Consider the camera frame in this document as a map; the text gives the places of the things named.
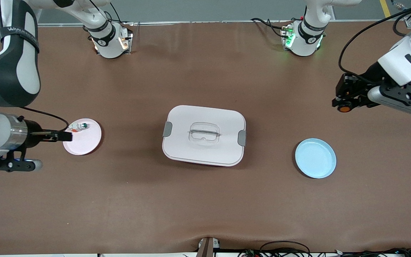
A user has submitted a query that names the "brown table cover mat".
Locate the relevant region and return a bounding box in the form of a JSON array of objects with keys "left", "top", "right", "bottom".
[{"left": 0, "top": 21, "right": 411, "bottom": 256}]

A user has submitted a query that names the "brown camera stand bracket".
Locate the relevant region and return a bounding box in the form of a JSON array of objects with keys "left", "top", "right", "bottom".
[{"left": 196, "top": 237, "right": 221, "bottom": 257}]

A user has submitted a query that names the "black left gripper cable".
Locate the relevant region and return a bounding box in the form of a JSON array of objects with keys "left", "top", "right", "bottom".
[{"left": 338, "top": 5, "right": 411, "bottom": 84}]

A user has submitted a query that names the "black arm base cable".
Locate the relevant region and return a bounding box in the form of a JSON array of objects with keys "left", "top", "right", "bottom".
[{"left": 250, "top": 17, "right": 291, "bottom": 38}]

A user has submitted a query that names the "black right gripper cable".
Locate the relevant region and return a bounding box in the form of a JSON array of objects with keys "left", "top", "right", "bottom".
[{"left": 18, "top": 106, "right": 70, "bottom": 132}]

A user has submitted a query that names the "white lidded box with handle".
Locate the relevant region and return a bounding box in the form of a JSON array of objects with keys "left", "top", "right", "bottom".
[{"left": 162, "top": 105, "right": 247, "bottom": 167}]

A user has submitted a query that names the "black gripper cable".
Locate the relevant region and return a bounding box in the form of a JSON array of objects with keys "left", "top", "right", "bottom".
[
  {"left": 18, "top": 106, "right": 70, "bottom": 132},
  {"left": 338, "top": 5, "right": 411, "bottom": 84}
]

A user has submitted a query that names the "light blue round plate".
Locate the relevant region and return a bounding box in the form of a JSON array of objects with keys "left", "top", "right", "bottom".
[{"left": 295, "top": 138, "right": 337, "bottom": 179}]

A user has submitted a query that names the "pink round plate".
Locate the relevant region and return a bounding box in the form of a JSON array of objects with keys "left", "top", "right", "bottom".
[{"left": 63, "top": 119, "right": 102, "bottom": 156}]

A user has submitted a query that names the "black cable bundle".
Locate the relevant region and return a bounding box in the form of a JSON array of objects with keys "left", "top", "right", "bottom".
[{"left": 238, "top": 240, "right": 411, "bottom": 257}]

